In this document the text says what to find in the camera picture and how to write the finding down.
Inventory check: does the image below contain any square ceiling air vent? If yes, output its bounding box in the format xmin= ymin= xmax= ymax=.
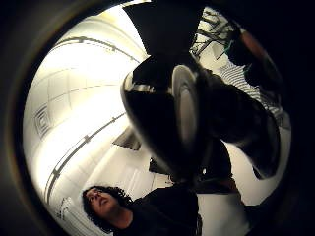
xmin=33 ymin=103 xmax=54 ymax=138

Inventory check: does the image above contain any long ceiling light track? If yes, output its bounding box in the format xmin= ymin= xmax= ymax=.
xmin=43 ymin=112 xmax=128 ymax=206

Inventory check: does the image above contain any dark ceiling panel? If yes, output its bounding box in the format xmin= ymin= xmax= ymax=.
xmin=112 ymin=126 xmax=143 ymax=152

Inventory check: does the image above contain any shiny dark metal bowl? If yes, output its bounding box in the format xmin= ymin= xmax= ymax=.
xmin=120 ymin=54 xmax=284 ymax=183

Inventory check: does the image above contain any striped ceiling grille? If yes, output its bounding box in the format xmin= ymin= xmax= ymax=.
xmin=219 ymin=62 xmax=284 ymax=117

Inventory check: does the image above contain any dark metal ceiling frame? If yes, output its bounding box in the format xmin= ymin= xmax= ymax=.
xmin=190 ymin=8 xmax=238 ymax=58

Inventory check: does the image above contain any the person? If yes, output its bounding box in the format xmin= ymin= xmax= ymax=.
xmin=81 ymin=176 xmax=245 ymax=236

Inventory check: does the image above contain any curved ceiling light track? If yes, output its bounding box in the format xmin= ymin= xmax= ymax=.
xmin=53 ymin=34 xmax=143 ymax=64

